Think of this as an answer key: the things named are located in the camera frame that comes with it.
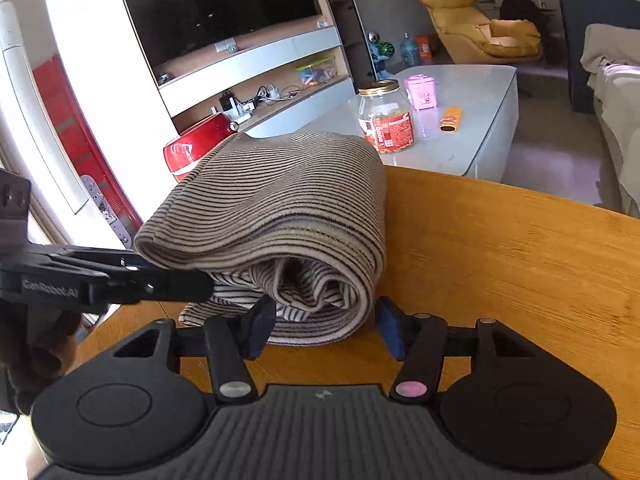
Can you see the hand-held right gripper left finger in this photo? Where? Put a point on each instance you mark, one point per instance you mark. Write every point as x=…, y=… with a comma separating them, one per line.
x=257, y=327

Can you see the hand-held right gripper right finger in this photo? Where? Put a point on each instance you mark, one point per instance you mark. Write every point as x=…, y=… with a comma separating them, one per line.
x=392, y=330

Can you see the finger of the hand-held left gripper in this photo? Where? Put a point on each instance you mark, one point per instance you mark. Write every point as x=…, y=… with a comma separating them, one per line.
x=90, y=259
x=170, y=287

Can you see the striped shirt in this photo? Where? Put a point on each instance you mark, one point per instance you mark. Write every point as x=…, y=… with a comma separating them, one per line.
x=280, y=195

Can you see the person's left hand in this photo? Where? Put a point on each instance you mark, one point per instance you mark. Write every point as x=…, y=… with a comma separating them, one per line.
x=35, y=355

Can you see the red panel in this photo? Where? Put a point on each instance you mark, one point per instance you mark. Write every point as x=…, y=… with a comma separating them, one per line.
x=75, y=125

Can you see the white tall appliance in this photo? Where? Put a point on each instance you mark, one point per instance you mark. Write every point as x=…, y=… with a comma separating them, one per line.
x=30, y=110

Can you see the glass jar with gold lid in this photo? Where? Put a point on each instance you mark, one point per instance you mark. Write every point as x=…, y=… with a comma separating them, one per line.
x=387, y=120

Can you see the white coffee table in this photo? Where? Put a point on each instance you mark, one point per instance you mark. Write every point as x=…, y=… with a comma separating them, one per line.
x=475, y=125

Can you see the pink box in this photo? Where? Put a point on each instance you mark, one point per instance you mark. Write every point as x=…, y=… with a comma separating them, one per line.
x=421, y=92

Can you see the white television cabinet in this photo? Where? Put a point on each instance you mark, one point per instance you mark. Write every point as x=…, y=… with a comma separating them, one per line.
x=280, y=55

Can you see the clear plastic storage box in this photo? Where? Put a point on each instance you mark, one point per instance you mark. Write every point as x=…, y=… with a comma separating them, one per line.
x=315, y=71

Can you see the green striped ball toy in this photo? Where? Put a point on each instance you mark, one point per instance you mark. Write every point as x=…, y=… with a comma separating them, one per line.
x=382, y=52

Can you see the blue water bottle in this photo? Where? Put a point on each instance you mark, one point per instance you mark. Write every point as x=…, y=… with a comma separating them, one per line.
x=410, y=50

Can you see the black television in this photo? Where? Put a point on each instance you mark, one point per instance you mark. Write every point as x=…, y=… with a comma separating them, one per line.
x=210, y=5

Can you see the orange box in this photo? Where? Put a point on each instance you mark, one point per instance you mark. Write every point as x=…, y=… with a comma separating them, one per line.
x=426, y=49

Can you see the grey sofa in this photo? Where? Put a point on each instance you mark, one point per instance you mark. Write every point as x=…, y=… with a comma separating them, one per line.
x=625, y=135

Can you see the yellow armchair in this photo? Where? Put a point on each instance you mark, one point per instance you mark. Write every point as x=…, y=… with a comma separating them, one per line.
x=465, y=25

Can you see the dark fish tank stand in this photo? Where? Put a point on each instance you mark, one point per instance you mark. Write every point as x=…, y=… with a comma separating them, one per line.
x=575, y=60

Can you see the black chair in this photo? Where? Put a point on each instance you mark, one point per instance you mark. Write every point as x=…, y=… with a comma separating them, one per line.
x=522, y=12

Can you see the beige blanket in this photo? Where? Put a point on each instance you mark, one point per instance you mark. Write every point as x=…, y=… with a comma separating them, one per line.
x=607, y=42

